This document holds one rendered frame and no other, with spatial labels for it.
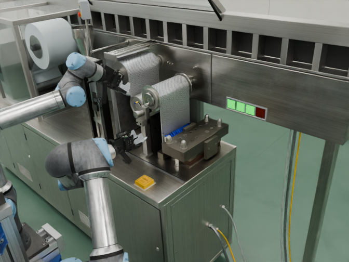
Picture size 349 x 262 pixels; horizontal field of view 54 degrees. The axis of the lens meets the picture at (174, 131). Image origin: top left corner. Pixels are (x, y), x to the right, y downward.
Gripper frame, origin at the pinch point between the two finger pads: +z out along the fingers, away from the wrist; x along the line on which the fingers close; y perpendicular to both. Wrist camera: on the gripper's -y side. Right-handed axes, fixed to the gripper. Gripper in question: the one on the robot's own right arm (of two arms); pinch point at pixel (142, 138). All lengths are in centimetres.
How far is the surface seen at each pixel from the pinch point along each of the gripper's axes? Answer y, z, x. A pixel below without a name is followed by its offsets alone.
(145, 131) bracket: -2.4, 8.8, 7.9
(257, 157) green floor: -109, 171, 25
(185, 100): 9.3, 34.3, -0.2
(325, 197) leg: -39, 62, -77
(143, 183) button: -16.6, -12.5, -11.7
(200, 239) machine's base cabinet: -68, 16, -26
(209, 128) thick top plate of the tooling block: -6.0, 38.4, -14.3
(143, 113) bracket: 8.6, 8.6, 7.9
